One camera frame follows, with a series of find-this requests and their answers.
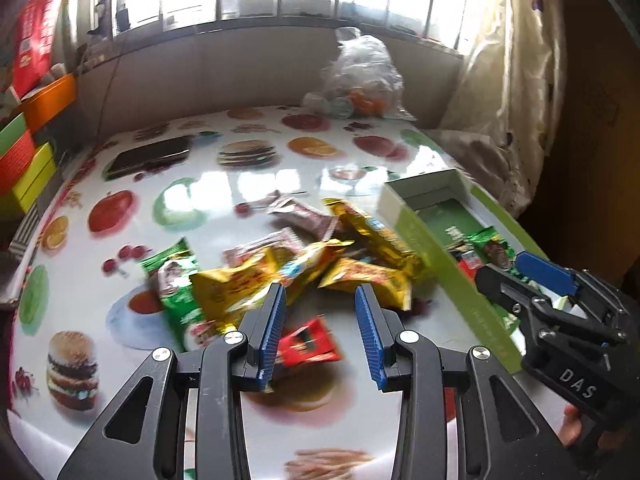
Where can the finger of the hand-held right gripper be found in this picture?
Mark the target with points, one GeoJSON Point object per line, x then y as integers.
{"type": "Point", "coordinates": [547, 275]}
{"type": "Point", "coordinates": [505, 287]}

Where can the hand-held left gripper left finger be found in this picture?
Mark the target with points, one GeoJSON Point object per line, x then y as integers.
{"type": "Point", "coordinates": [272, 330]}

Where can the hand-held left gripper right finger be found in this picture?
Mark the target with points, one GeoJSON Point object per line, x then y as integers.
{"type": "Point", "coordinates": [367, 330]}

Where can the green packet with brown print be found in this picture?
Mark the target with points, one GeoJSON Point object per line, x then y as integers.
{"type": "Point", "coordinates": [492, 247]}

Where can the small yellow packet red print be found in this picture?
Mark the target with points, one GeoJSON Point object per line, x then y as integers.
{"type": "Point", "coordinates": [365, 280]}
{"type": "Point", "coordinates": [230, 285]}

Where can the white and red checked packet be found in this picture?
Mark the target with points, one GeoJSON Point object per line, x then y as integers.
{"type": "Point", "coordinates": [260, 247]}
{"type": "Point", "coordinates": [305, 215]}

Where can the green cardboard box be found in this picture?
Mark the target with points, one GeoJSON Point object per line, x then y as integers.
{"type": "Point", "coordinates": [430, 240]}

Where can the green packet with red print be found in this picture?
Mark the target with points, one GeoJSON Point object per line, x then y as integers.
{"type": "Point", "coordinates": [175, 300]}

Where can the person's right hand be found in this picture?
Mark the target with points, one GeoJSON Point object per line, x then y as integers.
{"type": "Point", "coordinates": [572, 427]}

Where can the small red and white packet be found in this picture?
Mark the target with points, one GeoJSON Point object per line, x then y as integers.
{"type": "Point", "coordinates": [465, 262]}

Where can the printed fruit tablecloth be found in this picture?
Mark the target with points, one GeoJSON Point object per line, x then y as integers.
{"type": "Point", "coordinates": [210, 185]}

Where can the cream printed curtain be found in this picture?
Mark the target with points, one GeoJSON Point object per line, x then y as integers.
{"type": "Point", "coordinates": [505, 85]}

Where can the black smartphone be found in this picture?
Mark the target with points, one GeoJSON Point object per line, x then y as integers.
{"type": "Point", "coordinates": [150, 156]}

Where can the round lidded cup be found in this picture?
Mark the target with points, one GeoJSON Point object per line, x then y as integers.
{"type": "Point", "coordinates": [340, 106]}

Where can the orange item in bag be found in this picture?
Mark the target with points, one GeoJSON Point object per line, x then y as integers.
{"type": "Point", "coordinates": [367, 100]}

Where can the clear plastic bag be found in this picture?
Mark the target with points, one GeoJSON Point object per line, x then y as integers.
{"type": "Point", "coordinates": [360, 65]}

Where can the black and white striped box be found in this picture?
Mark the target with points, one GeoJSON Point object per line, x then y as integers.
{"type": "Point", "coordinates": [25, 232]}

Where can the yellow-green box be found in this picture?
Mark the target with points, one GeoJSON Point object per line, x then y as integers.
{"type": "Point", "coordinates": [35, 180]}

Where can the orange box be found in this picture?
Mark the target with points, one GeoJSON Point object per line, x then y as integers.
{"type": "Point", "coordinates": [50, 100]}

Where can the bright green box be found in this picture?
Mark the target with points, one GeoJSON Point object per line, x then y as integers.
{"type": "Point", "coordinates": [15, 132]}

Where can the red printed bag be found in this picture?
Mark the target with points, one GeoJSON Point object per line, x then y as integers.
{"type": "Point", "coordinates": [37, 35]}

